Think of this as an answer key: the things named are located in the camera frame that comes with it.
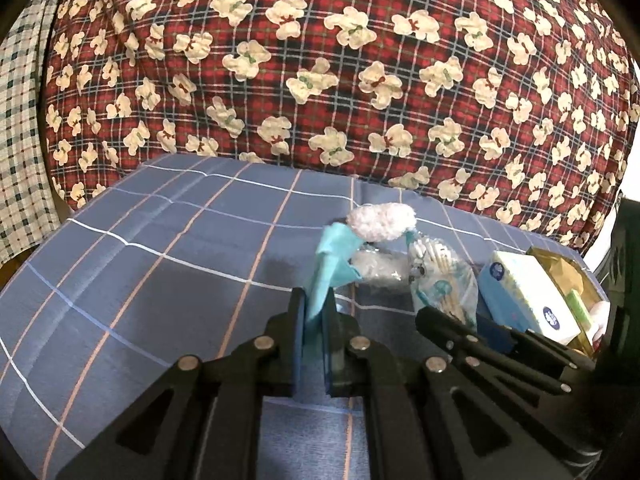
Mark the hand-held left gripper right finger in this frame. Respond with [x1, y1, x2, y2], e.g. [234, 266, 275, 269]
[322, 287, 576, 480]

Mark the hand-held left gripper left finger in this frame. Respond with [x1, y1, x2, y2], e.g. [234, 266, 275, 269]
[57, 287, 307, 480]

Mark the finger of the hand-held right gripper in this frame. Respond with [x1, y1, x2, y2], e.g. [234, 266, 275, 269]
[416, 306, 573, 397]
[475, 317, 597, 372]

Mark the bag of cotton swabs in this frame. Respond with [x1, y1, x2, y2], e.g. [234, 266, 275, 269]
[407, 237, 481, 332]

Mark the gold tin box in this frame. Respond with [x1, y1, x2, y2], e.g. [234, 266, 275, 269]
[525, 246, 612, 357]

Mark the teal cloth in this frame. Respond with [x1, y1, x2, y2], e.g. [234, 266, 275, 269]
[306, 222, 368, 332]

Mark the yellow and blue tissue pack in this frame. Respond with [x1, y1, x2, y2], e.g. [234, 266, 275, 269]
[475, 251, 583, 346]

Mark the clear plastic bag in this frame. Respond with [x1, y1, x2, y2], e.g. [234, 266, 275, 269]
[350, 247, 413, 288]

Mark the blue plaid bed sheet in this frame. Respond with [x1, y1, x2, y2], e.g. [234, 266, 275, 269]
[0, 154, 596, 480]

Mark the red plaid bear-print blanket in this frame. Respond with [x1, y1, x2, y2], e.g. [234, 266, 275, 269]
[42, 0, 640, 261]

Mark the green and white checked cloth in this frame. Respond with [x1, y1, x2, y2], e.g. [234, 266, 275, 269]
[0, 0, 76, 267]

